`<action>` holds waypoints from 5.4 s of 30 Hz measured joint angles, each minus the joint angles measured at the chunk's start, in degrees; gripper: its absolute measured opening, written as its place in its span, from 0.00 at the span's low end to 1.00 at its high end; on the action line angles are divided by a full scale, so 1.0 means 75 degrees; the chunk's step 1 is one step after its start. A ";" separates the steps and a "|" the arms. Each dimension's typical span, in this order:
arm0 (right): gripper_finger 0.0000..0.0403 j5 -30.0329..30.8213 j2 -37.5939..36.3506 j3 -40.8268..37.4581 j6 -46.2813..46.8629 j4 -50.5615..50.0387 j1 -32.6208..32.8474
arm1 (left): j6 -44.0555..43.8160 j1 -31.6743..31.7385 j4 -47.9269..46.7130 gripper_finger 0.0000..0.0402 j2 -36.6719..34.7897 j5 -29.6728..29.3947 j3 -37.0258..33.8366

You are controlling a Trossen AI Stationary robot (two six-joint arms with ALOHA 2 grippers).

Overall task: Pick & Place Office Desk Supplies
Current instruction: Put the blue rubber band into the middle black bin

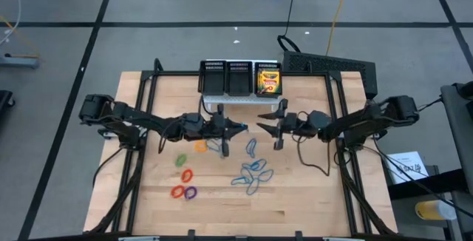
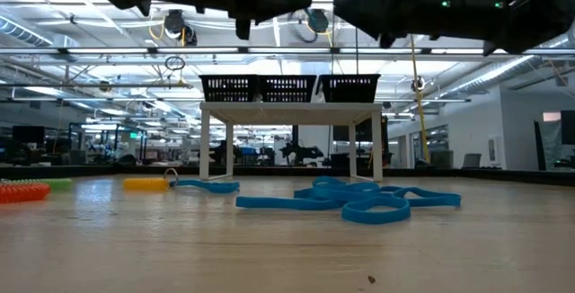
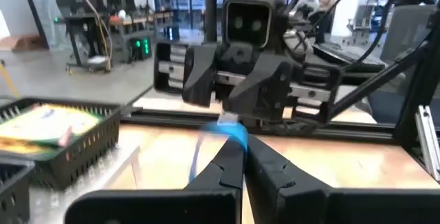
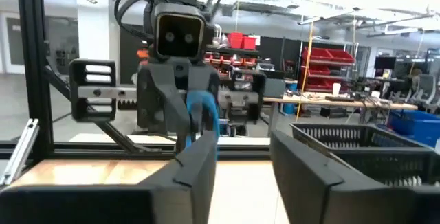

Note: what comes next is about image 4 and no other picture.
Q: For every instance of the black aluminium rig frame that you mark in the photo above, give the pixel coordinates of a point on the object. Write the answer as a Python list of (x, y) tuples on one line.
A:
[(34, 62)]

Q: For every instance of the orange object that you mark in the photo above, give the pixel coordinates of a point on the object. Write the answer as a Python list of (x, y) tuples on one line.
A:
[(142, 54)]

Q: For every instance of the wooden workbench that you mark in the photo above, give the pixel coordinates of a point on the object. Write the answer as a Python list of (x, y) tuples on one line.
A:
[(292, 99)]

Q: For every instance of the blue rubber band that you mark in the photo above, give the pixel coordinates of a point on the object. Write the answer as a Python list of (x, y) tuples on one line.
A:
[(214, 110)]

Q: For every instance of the large blue plastic bin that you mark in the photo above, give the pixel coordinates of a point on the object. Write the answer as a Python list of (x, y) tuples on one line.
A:
[(412, 128)]

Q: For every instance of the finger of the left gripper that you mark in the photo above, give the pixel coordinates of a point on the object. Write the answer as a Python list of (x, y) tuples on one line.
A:
[(203, 79), (158, 103)]

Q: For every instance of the large red storage bin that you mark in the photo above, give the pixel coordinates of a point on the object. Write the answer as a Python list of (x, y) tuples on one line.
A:
[(342, 56), (319, 86), (316, 55), (321, 70)]

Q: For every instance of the black shelf with bins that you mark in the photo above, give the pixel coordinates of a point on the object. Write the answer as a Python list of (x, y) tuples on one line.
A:
[(237, 49)]

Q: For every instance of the small blue floor bin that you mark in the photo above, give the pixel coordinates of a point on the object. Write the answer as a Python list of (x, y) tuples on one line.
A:
[(289, 108)]

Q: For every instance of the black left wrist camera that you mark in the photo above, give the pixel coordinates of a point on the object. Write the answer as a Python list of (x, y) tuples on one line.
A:
[(178, 35)]

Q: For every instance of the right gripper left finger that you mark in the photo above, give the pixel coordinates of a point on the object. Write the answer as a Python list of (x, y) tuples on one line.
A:
[(103, 207)]

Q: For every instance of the black computer monitor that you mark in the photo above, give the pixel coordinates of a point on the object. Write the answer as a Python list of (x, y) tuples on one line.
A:
[(385, 62)]

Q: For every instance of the black plastic mesh basket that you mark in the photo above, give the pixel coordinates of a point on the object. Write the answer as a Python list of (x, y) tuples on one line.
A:
[(378, 152)]

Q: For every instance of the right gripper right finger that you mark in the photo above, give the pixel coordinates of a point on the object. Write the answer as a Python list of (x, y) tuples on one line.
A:
[(343, 207)]

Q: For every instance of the silver aluminium extrusion bar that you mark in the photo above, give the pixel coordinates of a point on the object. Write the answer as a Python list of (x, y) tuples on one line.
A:
[(19, 152)]

